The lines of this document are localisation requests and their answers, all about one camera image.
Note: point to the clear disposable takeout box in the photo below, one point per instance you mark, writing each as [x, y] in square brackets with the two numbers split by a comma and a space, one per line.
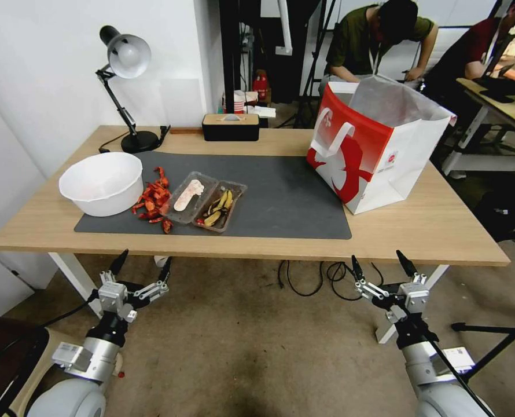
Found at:
[188, 195]

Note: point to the black bag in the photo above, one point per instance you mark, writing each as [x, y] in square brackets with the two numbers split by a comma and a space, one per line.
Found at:
[507, 217]

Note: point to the black camera tripod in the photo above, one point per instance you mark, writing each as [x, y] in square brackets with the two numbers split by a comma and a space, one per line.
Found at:
[314, 65]

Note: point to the red crayfish shell pile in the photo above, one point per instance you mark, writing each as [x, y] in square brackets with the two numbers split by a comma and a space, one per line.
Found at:
[153, 197]

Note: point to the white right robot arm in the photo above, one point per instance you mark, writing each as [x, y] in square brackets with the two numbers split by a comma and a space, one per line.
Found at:
[431, 373]

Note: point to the black tripod stand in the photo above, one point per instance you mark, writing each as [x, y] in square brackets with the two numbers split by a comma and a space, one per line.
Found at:
[500, 334]

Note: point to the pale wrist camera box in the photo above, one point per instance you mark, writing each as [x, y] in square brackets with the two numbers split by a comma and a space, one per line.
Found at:
[413, 294]
[112, 296]

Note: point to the dark brown chair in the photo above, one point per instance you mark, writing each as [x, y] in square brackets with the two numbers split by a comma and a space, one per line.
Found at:
[6, 347]

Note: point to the yellow banana peel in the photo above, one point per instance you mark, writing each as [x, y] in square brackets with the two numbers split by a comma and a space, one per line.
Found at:
[220, 207]

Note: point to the light wooden side desk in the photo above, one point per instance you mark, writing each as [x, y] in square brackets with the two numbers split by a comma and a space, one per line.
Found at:
[496, 152]

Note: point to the dark grey desk mat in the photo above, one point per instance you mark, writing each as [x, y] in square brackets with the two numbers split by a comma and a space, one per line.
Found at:
[283, 195]

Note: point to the red and white delivery bag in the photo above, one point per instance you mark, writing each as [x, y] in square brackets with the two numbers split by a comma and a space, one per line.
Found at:
[361, 165]

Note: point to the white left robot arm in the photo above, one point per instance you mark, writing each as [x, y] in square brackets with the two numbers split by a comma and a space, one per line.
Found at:
[79, 356]

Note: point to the black desk lamp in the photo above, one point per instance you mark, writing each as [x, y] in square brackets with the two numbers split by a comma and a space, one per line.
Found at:
[127, 56]

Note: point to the small black clip stand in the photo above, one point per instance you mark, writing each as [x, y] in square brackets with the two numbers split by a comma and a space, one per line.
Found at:
[165, 132]

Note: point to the wooden table with white legs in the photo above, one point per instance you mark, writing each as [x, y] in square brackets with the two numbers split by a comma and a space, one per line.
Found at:
[413, 230]

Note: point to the black tissue box wooden lid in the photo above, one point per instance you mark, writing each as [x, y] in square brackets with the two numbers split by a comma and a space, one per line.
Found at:
[230, 128]

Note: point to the person in green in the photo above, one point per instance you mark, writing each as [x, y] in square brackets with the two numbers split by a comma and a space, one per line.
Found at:
[357, 39]

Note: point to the person in dark red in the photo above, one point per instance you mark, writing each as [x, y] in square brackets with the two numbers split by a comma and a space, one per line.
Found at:
[474, 52]

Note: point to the red and white paper cup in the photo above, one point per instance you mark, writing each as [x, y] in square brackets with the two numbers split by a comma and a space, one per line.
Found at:
[244, 102]

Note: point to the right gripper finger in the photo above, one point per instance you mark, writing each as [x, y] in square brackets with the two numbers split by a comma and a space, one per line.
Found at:
[370, 291]
[407, 265]

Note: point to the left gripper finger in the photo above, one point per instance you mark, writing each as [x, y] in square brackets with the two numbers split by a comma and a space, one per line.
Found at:
[120, 260]
[153, 290]

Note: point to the white plastic bowl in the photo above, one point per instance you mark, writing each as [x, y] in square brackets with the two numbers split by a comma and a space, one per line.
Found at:
[99, 182]

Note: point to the single red crayfish shell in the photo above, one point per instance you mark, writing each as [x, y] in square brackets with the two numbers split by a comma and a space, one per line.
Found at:
[167, 226]

